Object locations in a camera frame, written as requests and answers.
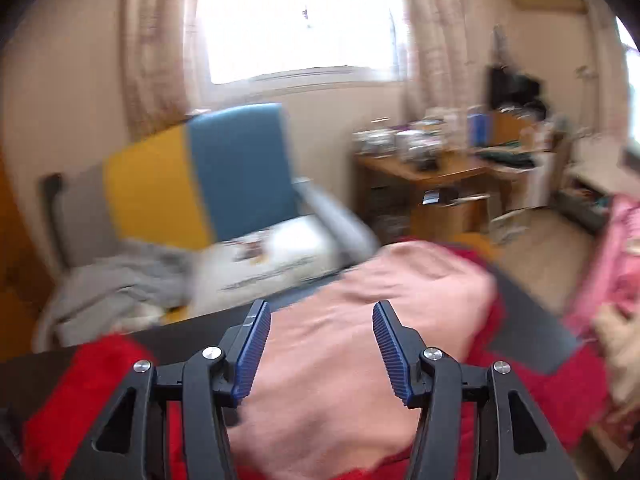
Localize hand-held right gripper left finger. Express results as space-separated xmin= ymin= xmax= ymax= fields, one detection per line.
xmin=62 ymin=299 xmax=272 ymax=480

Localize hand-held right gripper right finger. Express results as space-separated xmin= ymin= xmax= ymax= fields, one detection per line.
xmin=372 ymin=300 xmax=583 ymax=480

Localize pink knit sweater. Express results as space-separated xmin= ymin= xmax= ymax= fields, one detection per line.
xmin=227 ymin=240 xmax=501 ymax=473

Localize fuzzy red sweater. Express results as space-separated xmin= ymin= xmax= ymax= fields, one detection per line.
xmin=22 ymin=332 xmax=416 ymax=480

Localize white printed cushion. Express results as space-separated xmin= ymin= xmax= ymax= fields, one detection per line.
xmin=190 ymin=215 xmax=351 ymax=311

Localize brown box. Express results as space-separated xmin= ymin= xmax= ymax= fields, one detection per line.
xmin=410 ymin=195 xmax=491 ymax=243

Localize dark red fleece garment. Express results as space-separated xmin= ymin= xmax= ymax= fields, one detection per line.
xmin=400 ymin=242 xmax=616 ymax=480

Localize grey garment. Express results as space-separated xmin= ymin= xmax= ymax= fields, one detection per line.
xmin=32 ymin=240 xmax=201 ymax=351

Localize wooden desk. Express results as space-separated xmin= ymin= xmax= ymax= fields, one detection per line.
xmin=352 ymin=147 xmax=506 ymax=246

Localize grey yellow blue sofa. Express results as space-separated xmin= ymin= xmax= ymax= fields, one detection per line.
xmin=32 ymin=102 xmax=381 ymax=351

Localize group of small jars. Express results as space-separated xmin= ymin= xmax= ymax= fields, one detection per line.
xmin=352 ymin=119 xmax=401 ymax=157

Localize dark green cloth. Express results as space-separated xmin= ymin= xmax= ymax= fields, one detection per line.
xmin=475 ymin=146 xmax=538 ymax=168

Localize cream garment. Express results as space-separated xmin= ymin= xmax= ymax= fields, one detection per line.
xmin=595 ymin=300 xmax=640 ymax=421

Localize white drawer unit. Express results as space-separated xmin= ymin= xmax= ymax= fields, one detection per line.
xmin=530 ymin=150 xmax=558 ymax=208

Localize grey low shelf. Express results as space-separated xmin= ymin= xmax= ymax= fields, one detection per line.
xmin=555 ymin=187 xmax=613 ymax=233

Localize pink blanket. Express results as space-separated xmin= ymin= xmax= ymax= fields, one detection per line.
xmin=565 ymin=192 xmax=640 ymax=441

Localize blue container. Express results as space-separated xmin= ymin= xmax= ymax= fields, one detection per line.
xmin=467 ymin=110 xmax=488 ymax=147

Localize dark board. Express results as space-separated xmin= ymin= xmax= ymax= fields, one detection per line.
xmin=39 ymin=172 xmax=66 ymax=261

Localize orange wooden wardrobe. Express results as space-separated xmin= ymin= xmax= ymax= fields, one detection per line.
xmin=0 ymin=155 xmax=56 ymax=356

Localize wooden chair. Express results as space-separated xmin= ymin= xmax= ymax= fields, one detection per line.
xmin=487 ymin=109 xmax=533 ymax=147

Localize black monitor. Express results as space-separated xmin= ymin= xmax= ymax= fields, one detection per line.
xmin=489 ymin=65 xmax=543 ymax=111

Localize beige floral curtain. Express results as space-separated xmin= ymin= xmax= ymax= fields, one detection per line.
xmin=582 ymin=0 xmax=631 ymax=146
xmin=395 ymin=0 xmax=476 ymax=121
xmin=120 ymin=0 xmax=211 ymax=136

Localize wide bright window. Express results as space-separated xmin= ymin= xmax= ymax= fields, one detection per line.
xmin=197 ymin=0 xmax=408 ymax=86

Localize narrow bright window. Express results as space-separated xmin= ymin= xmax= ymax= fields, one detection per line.
xmin=615 ymin=15 xmax=640 ymax=161

